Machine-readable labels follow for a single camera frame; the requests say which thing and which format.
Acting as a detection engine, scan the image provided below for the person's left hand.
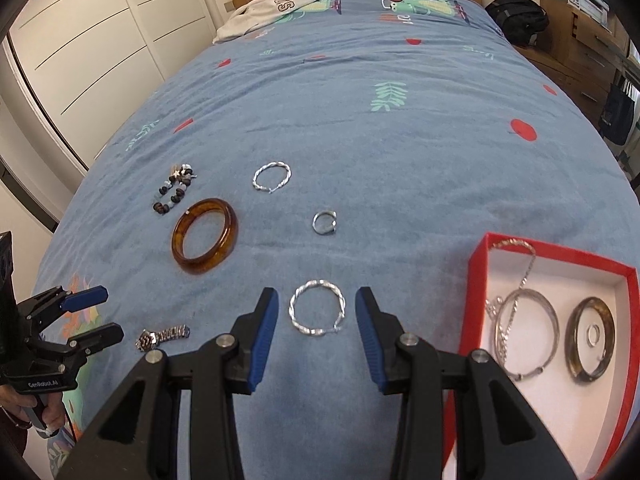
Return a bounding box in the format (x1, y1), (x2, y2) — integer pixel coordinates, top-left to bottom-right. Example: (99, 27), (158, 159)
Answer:
(0, 387), (67, 436)

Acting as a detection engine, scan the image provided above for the blue printed bedsheet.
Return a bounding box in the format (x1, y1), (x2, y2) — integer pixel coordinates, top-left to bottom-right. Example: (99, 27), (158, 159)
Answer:
(27, 0), (633, 480)

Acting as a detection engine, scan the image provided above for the wooden drawer cabinet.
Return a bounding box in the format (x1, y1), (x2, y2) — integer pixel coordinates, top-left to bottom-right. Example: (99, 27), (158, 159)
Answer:
(525, 0), (633, 111)

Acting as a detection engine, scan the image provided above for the dark blue hanging bag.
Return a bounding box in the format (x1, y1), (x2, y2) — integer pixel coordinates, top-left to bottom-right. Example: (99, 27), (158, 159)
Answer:
(600, 80), (640, 146)

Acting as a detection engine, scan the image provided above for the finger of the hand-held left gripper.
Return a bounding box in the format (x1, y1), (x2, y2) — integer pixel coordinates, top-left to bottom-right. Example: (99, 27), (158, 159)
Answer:
(17, 285), (109, 333)
(27, 322), (125, 376)

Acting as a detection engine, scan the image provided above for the red shallow box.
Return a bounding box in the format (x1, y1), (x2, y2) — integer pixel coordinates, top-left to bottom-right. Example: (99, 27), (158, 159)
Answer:
(452, 231), (640, 480)

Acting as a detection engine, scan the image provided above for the rhinestone pearl necklace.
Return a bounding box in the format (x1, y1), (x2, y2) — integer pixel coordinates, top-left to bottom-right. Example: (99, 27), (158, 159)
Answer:
(484, 239), (538, 366)

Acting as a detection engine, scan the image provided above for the silver wristwatch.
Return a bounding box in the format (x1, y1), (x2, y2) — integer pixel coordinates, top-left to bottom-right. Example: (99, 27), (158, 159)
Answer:
(135, 325), (191, 352)

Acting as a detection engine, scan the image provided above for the dark olive bangle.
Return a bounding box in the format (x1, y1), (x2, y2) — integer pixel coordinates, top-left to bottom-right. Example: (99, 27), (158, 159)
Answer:
(566, 296), (617, 386)

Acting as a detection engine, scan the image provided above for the person's left forearm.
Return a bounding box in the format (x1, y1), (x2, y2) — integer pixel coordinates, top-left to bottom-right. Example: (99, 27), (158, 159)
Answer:
(0, 407), (33, 461)

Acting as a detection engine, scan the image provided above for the thin silver bangle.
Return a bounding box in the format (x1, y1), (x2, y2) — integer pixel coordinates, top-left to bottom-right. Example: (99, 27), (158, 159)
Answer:
(492, 288), (560, 381)

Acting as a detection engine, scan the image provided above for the white wardrobe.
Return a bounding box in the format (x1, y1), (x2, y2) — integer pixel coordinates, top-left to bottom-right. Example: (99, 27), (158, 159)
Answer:
(0, 0), (216, 233)

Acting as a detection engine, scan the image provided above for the black backpack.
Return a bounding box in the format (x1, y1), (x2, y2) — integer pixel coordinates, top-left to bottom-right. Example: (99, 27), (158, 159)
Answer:
(485, 0), (549, 46)

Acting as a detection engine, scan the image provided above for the white hoodie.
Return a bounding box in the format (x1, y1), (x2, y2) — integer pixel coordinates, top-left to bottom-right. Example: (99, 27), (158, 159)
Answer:
(212, 0), (328, 45)

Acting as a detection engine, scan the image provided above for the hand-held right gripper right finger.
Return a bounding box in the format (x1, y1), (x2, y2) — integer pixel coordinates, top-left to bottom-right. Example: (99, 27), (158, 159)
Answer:
(354, 286), (581, 480)

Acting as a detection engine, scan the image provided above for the amber bangle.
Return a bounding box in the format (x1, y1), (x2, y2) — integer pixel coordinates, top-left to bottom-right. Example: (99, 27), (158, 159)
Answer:
(171, 198), (239, 276)

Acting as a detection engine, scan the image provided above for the twisted silver hoop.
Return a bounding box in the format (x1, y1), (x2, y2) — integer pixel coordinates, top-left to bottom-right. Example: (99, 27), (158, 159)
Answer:
(288, 280), (347, 337)
(252, 161), (292, 194)

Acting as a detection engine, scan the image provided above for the black and white bead bracelet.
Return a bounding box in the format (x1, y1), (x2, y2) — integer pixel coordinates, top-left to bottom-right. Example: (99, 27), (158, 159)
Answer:
(151, 162), (198, 216)

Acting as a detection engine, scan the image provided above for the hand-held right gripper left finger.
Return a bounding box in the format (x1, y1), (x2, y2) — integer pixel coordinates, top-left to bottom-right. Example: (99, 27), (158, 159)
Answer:
(55, 287), (279, 480)

